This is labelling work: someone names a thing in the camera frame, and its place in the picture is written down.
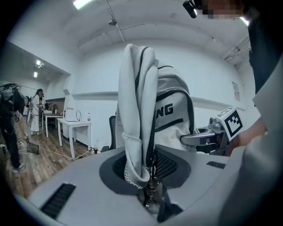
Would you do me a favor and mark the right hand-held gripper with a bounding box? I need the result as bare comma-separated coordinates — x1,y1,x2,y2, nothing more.
180,106,244,155

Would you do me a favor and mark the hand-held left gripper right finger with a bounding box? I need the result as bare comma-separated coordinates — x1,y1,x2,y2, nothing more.
154,144,229,212

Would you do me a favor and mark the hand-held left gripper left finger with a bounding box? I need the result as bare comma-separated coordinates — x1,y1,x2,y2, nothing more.
28,147,157,223

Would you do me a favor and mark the light grey backpack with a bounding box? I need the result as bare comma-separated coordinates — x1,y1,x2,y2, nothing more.
115,43,201,191

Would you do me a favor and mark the person's right forearm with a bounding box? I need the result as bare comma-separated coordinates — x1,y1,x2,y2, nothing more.
229,118,268,155

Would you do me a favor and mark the white table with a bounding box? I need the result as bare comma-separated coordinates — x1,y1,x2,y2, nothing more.
57,118,92,158

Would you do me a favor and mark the white microwave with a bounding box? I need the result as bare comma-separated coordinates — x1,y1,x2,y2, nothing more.
65,109,78,122

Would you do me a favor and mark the dark-topped table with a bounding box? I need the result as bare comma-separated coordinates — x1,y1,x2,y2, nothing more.
42,111,64,138

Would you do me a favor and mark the person's black clothing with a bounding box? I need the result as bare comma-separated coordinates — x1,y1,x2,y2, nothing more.
248,8,283,94

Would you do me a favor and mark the person's head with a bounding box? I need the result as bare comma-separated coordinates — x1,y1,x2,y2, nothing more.
196,0,245,21

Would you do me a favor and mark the ceiling pipe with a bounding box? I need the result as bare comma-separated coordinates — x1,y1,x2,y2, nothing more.
103,0,126,44

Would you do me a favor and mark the white floor cable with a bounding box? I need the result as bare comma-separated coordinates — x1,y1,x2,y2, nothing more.
17,144,95,160

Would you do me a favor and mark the wall poster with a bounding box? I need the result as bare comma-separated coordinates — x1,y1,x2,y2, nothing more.
232,81,241,102

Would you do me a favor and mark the black wire wastebasket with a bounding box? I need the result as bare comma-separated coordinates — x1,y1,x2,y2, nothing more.
26,141,40,155

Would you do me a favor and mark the ceiling cable tray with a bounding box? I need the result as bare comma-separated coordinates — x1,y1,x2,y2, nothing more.
223,35,252,67

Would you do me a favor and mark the black head-mounted camera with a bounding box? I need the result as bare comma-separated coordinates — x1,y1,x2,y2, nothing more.
182,0,199,19

